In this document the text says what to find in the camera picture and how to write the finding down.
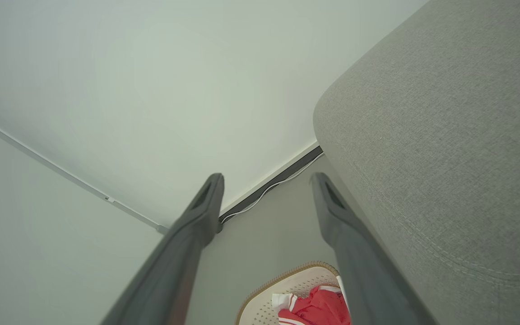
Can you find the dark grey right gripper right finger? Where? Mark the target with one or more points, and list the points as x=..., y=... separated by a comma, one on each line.
x=359, y=266

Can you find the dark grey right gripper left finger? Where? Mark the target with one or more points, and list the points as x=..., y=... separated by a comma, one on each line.
x=183, y=253

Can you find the red jersey with white trim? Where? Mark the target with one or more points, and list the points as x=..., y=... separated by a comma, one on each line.
x=323, y=309

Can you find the white cloth with label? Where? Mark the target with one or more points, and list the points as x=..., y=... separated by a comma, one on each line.
x=281, y=300

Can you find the cream perforated laundry basket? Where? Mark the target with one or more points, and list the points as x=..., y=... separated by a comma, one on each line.
x=287, y=282

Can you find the black baseboard strip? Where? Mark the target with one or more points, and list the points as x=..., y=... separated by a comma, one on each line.
x=287, y=170

